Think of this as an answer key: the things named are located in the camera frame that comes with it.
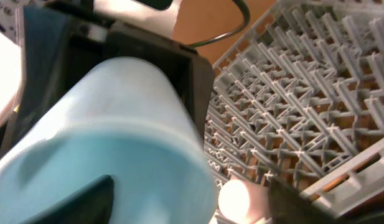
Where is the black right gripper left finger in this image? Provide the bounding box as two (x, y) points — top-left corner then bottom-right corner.
(25, 175), (114, 224)

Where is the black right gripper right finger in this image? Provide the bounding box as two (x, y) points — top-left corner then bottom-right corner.
(268, 179), (338, 224)

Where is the pink plastic cup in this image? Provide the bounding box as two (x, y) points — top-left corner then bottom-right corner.
(218, 179), (271, 223)

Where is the blue plastic cup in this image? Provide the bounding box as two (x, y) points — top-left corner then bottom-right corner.
(0, 57), (217, 223)

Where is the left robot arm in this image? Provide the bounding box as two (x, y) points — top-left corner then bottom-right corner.
(0, 0), (214, 158)

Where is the grey dishwasher rack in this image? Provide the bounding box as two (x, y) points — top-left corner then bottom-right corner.
(204, 0), (384, 215)

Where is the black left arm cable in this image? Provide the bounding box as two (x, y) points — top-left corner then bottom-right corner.
(187, 0), (251, 48)

